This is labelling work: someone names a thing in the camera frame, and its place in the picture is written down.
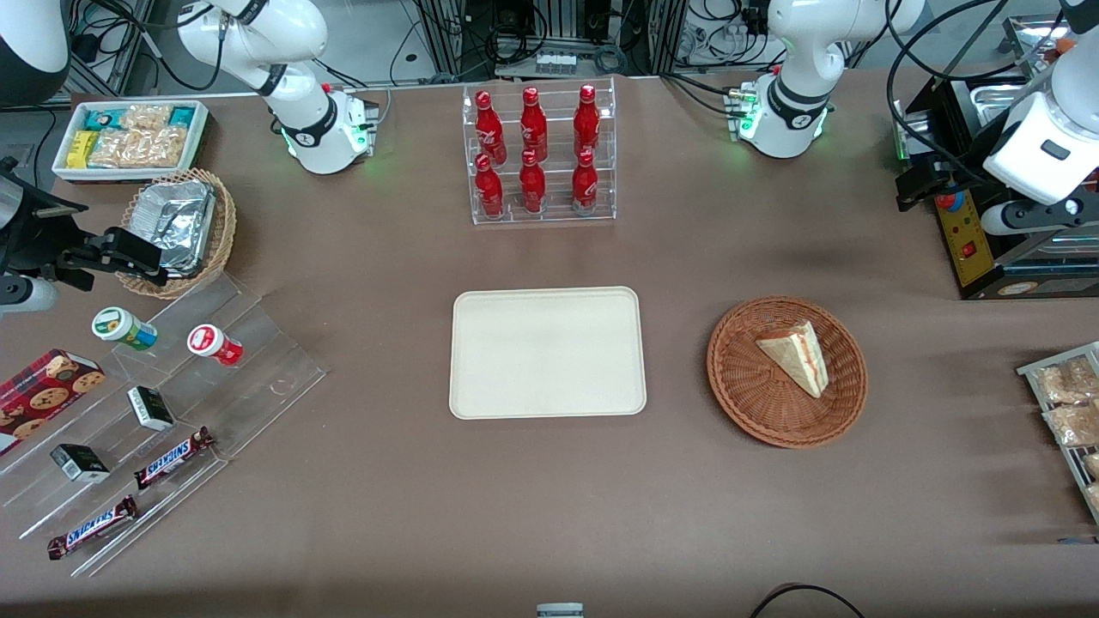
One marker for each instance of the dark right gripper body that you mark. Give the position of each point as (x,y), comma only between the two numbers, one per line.
(36,233)

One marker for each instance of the triangular sandwich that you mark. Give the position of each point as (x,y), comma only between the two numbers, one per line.
(798,356)

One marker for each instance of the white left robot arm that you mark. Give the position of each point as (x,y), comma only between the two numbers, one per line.
(798,51)

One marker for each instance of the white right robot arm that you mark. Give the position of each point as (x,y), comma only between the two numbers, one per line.
(292,34)

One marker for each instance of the light oval wicker basket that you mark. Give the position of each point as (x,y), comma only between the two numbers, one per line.
(225,223)

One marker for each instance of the round brown wicker basket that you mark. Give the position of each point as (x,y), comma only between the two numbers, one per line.
(747,378)

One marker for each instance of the beige rectangular tray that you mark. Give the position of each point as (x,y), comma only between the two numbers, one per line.
(546,354)

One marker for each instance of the aluminium foil container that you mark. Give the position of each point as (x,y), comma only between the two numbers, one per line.
(176,219)

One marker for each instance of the black food warmer machine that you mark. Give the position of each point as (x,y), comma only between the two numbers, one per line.
(970,249)

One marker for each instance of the green lid cup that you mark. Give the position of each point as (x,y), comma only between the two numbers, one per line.
(120,326)

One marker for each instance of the steel food pan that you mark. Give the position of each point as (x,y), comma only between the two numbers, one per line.
(1004,94)

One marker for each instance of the yellow snack packet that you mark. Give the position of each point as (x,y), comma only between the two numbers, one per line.
(82,149)

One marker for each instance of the large clear cracker bag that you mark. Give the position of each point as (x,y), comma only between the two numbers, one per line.
(137,148)

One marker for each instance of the red lid cup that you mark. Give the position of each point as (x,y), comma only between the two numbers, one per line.
(210,342)

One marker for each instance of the teal snack packet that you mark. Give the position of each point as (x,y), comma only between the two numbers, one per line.
(182,117)
(101,118)

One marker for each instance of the small clear cracker bag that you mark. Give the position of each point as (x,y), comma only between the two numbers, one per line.
(146,117)

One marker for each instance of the white snack bin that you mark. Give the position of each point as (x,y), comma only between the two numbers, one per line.
(199,129)

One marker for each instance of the red cookie box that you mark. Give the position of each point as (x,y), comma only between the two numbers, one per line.
(43,395)

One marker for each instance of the small black box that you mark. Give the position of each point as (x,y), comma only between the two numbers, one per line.
(79,463)
(150,408)

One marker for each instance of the clear acrylic stepped stand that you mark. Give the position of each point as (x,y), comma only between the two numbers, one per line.
(258,378)

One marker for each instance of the snickers bar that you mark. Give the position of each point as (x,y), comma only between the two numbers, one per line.
(172,458)
(90,528)

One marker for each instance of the clear bag of pastry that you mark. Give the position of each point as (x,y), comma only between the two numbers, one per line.
(1095,496)
(1073,425)
(1093,465)
(1065,382)

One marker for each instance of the red soda bottle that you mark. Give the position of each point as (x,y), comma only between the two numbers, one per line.
(586,120)
(585,182)
(489,129)
(533,124)
(532,184)
(488,189)

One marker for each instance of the clear acrylic bottle rack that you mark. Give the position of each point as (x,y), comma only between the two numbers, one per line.
(549,219)

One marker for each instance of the white power strip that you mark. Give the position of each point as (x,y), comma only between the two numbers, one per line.
(556,63)

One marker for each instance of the grey device edge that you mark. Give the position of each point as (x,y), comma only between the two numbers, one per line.
(560,610)

